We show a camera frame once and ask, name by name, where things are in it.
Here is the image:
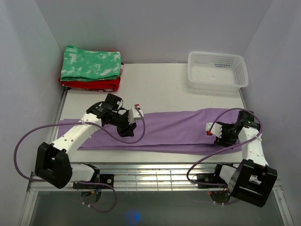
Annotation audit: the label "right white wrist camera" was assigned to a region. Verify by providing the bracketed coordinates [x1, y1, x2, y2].
[206, 122, 222, 138]

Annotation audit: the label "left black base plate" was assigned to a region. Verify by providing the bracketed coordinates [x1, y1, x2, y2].
[72, 174, 115, 190]

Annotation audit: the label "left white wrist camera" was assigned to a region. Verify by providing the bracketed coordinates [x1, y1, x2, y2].
[128, 104, 144, 124]

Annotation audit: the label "red folded garment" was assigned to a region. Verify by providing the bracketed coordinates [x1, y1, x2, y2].
[58, 63, 124, 92]

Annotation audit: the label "green white patterned folded garment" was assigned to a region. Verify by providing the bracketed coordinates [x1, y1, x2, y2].
[60, 46, 122, 82]

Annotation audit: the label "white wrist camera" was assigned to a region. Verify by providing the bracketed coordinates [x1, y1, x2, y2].
[128, 104, 144, 124]
[206, 122, 222, 138]

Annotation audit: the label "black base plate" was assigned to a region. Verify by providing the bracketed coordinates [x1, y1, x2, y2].
[192, 173, 226, 189]
[72, 174, 115, 190]

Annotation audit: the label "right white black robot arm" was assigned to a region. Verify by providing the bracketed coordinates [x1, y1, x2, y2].
[206, 111, 277, 207]

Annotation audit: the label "white perforated plastic basket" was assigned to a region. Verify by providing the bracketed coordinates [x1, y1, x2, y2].
[188, 51, 248, 92]

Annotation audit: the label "purple trousers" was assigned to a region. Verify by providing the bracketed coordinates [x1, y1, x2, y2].
[56, 107, 256, 155]

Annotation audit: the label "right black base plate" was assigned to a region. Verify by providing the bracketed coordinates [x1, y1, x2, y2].
[192, 173, 226, 189]

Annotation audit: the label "aluminium rail frame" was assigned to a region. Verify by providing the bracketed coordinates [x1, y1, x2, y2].
[20, 88, 295, 226]

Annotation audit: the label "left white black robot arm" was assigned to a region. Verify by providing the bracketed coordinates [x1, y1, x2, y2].
[34, 94, 144, 189]

